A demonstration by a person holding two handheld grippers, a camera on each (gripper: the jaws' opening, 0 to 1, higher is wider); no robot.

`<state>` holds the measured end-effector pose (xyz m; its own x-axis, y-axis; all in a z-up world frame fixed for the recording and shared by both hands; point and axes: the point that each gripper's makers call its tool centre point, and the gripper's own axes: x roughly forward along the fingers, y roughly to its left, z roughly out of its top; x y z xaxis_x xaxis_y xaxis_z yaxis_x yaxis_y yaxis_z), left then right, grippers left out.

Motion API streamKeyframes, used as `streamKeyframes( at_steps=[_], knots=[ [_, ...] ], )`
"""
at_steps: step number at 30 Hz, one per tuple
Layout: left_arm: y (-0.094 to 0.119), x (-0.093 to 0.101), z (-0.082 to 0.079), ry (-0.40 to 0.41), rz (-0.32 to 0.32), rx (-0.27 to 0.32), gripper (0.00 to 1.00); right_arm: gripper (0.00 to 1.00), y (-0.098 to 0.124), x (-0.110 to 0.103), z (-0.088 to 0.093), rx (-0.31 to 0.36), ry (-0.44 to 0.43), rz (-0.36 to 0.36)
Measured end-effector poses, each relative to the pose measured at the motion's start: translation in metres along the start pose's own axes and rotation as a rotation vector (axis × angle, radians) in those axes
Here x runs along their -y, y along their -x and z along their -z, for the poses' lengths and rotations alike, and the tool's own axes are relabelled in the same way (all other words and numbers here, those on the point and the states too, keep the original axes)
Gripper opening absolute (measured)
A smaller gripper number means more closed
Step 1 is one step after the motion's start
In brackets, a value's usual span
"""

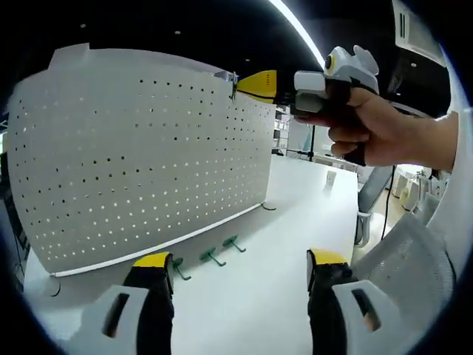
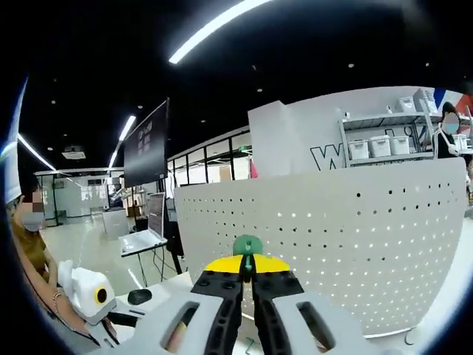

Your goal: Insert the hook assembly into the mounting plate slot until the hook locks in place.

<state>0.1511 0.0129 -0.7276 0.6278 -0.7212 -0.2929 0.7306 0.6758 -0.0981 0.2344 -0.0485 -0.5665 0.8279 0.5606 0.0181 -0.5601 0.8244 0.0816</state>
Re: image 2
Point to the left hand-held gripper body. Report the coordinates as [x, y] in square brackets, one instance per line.
[88, 303]

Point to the black computer mouse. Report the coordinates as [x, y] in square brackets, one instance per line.
[139, 296]

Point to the white perforated mounting plate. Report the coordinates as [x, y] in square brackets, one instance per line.
[351, 259]

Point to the large black display screen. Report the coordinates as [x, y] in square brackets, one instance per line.
[146, 148]

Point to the person's left hand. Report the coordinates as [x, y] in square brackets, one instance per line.
[109, 333]

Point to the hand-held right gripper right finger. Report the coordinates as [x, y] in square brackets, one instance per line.
[332, 325]

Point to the white storage bin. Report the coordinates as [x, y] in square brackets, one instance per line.
[406, 104]
[401, 145]
[380, 146]
[359, 149]

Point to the small white camera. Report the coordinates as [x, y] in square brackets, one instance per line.
[390, 109]
[347, 114]

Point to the open laptop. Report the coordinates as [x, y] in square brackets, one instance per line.
[156, 214]

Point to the white cabinet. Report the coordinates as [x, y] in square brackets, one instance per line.
[114, 225]

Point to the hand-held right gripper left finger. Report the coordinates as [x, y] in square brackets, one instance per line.
[155, 325]

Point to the pink cloth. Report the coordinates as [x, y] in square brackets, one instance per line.
[254, 170]

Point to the person's head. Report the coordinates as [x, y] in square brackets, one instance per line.
[32, 223]

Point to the short ceiling strip light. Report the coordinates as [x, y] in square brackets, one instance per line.
[127, 128]
[112, 160]
[37, 152]

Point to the ceiling air conditioner unit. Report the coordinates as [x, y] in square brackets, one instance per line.
[74, 152]

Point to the red and blue banner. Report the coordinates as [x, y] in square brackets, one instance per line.
[449, 97]

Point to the long ceiling strip light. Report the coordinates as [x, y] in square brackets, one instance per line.
[177, 57]

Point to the metal storage shelf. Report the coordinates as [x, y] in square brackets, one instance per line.
[384, 118]

